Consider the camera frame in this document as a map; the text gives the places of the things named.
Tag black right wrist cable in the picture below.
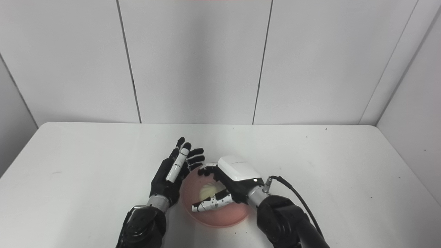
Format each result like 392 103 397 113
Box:
263 176 325 238

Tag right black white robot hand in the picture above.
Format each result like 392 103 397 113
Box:
191 155 265 213

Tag pink round plate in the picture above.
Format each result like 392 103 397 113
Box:
180 166 252 228

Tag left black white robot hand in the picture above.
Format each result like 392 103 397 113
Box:
150 137 206 208

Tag cream steamed bun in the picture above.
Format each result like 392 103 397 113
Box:
199 183 225 202

